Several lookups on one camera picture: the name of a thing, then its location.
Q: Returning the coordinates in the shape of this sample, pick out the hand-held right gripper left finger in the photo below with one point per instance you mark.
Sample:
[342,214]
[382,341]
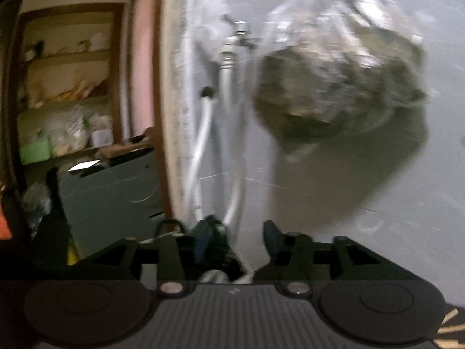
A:
[201,243]

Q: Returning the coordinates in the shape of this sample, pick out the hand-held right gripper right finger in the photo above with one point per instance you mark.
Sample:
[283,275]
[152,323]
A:
[270,236]

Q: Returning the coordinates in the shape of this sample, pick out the grey green cabinet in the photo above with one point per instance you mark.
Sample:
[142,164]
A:
[109,203]

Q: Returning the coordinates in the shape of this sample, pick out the brown object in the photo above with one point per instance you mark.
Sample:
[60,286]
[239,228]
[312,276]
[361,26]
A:
[123,147]

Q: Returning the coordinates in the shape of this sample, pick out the yellow object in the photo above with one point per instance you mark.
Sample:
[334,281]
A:
[72,258]

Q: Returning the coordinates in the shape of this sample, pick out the white sheet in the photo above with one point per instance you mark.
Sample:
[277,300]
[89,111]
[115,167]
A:
[83,166]

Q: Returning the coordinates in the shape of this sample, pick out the small white box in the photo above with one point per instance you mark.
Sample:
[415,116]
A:
[102,138]

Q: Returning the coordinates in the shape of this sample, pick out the clear bags of food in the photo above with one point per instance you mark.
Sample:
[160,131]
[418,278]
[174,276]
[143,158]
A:
[72,134]

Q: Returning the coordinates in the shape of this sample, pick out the clear bag of dried greens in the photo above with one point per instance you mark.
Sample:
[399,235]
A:
[338,80]

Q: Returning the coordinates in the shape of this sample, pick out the clear crumpled plastic bag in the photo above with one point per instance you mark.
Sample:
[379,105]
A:
[34,198]

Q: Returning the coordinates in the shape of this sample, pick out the green box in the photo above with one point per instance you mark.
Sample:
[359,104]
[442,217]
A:
[34,151]

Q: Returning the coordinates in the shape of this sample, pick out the yellow packets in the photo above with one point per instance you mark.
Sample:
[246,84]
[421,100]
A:
[72,92]

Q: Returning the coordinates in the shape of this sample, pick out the orange object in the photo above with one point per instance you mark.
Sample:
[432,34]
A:
[3,221]

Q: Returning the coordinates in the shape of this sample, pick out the metal faucet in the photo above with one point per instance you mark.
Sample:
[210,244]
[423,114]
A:
[239,29]

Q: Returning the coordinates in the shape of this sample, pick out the white plastic bag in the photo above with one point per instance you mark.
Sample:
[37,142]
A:
[212,25]

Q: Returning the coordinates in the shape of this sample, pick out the white shelf item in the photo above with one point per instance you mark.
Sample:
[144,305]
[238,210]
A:
[98,41]

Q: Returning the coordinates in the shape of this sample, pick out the wooden shelf unit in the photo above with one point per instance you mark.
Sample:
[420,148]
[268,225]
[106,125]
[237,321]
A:
[69,56]

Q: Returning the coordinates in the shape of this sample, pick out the wooden door frame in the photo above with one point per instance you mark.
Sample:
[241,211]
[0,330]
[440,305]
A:
[170,80]

